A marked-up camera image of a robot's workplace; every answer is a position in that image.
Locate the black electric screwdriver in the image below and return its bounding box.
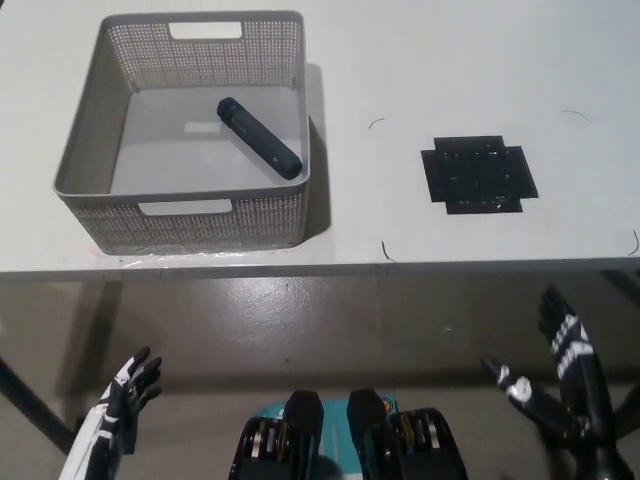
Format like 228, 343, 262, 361
216, 96, 303, 182

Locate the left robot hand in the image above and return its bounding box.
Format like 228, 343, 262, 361
98, 346, 164, 437

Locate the black table leg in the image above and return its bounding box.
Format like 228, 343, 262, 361
0, 352, 76, 457

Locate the black square holder pad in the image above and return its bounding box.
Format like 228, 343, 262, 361
419, 134, 540, 217

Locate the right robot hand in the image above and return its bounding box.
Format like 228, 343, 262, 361
480, 284, 616, 442

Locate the grey perforated plastic basket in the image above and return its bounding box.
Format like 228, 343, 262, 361
49, 9, 314, 256

